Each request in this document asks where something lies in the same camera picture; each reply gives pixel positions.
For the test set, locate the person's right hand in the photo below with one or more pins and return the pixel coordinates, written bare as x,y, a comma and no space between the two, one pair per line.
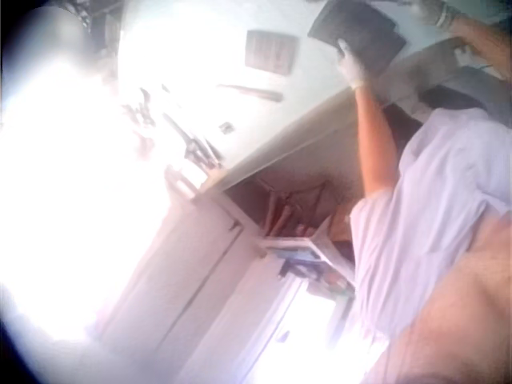
434,12

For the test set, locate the person's left hand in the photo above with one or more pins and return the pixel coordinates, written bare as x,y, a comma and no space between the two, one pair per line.
353,66

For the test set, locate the person's right fingers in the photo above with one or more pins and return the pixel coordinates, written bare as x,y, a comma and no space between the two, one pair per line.
423,7

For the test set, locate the black panel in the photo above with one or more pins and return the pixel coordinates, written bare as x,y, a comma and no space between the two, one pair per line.
360,28

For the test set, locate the grey flat casing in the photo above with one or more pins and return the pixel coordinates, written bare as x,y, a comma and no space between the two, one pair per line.
416,66

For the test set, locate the grey tool tray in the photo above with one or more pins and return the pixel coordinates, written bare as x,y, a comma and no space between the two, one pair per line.
272,52

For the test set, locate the long dark tool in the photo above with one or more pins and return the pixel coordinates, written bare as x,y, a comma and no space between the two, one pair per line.
252,92

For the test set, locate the small square part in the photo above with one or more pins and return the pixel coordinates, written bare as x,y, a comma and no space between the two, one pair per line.
226,128

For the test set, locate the cluttered under-table shelf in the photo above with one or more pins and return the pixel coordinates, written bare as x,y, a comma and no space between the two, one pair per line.
296,224

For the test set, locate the black pliers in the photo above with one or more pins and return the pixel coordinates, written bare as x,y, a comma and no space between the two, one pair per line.
192,140

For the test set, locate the white drawer cabinet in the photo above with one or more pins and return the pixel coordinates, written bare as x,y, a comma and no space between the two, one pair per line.
188,256

